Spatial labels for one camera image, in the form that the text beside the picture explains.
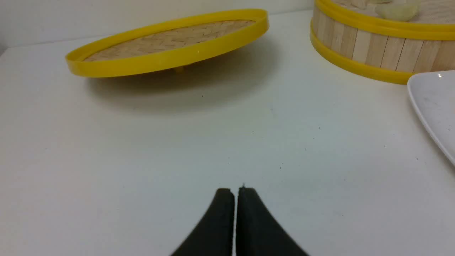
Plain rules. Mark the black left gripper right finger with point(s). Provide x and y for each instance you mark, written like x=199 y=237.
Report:
x=257 y=231

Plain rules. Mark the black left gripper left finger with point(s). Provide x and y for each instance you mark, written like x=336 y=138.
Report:
x=213 y=235

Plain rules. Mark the white square plate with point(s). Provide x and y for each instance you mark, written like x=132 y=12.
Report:
x=432 y=96

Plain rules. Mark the yellow-rimmed bamboo steamer basket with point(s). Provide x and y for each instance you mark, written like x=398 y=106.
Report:
x=350 y=34

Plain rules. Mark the pale green dumpling in steamer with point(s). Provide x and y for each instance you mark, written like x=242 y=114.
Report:
x=402 y=12

